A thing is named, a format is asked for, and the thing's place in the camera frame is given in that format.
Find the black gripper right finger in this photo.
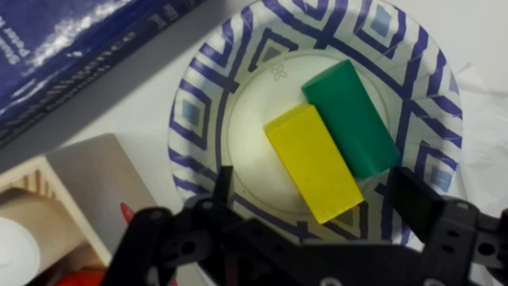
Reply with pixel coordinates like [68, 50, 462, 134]
[389, 167, 508, 286]

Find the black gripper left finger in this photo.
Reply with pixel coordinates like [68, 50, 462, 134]
[101, 166, 233, 286]

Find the yellow rectangular block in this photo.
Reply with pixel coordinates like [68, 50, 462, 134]
[263, 104, 363, 225]

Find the blue patterned paper bowl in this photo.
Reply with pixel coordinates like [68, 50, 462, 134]
[168, 0, 462, 247]

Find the green rectangular block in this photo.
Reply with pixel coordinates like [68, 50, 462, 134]
[301, 61, 401, 179]

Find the crumpled white cloth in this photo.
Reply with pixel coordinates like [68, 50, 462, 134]
[450, 32, 508, 217]

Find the blue hardcover book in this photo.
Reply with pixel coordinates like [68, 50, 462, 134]
[0, 0, 208, 150]

